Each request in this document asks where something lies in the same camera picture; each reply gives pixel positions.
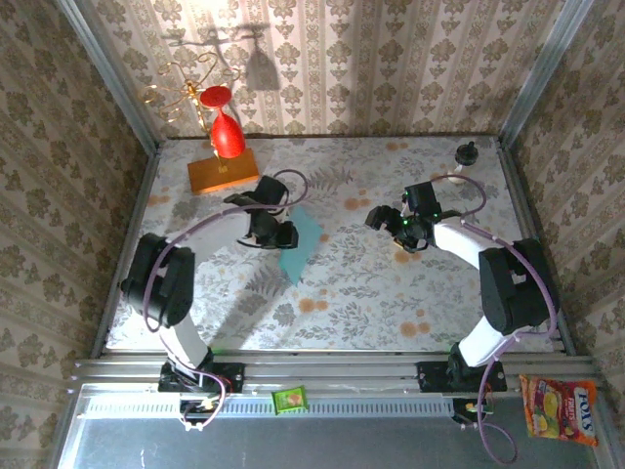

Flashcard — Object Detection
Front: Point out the light blue paper sheet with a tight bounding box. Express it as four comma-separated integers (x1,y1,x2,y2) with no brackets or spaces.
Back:
279,204,324,285

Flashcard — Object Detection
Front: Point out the wooden rack base block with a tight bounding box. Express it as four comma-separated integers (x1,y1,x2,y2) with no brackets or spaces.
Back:
187,148,261,196

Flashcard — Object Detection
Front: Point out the red wine glass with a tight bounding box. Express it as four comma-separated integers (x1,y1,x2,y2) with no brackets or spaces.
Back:
199,85,247,160

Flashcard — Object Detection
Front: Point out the green candy packet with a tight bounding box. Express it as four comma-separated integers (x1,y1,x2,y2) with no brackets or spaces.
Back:
271,385,310,416

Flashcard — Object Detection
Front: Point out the grey metal shelf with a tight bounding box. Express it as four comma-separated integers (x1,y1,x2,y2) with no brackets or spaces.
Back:
48,383,609,469

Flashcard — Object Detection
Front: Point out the orange Fox's candy bag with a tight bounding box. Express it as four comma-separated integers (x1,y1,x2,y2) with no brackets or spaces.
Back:
519,374,600,448

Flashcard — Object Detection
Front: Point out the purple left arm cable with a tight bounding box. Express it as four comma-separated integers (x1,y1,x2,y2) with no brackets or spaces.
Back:
144,169,310,434

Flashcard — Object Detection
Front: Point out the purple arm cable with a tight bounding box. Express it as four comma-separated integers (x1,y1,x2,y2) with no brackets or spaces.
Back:
429,170,561,465
144,169,310,434

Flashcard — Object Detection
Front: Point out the aluminium table side rail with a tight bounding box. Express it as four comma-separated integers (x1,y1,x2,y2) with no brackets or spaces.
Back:
495,139,577,357
90,144,162,358

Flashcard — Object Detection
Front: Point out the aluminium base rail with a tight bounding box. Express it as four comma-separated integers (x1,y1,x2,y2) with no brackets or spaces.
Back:
72,355,598,392

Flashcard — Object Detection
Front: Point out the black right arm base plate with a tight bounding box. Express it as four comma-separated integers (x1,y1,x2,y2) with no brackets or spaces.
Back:
417,359,508,395

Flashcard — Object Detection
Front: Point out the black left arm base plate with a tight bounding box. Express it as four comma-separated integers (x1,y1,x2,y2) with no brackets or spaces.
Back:
156,361,246,395

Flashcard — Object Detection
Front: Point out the gold wire glass rack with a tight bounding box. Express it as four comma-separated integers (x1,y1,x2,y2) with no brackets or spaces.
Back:
139,51,240,162

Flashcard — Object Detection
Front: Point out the grey slotted cable duct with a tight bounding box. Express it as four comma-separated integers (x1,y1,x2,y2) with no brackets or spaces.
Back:
80,393,460,419

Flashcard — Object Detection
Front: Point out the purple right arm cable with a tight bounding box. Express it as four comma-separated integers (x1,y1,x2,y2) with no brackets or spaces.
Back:
429,170,561,465

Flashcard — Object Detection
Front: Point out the aluminium frame post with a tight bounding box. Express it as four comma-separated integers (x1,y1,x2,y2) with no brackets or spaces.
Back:
497,0,600,148
56,0,162,152

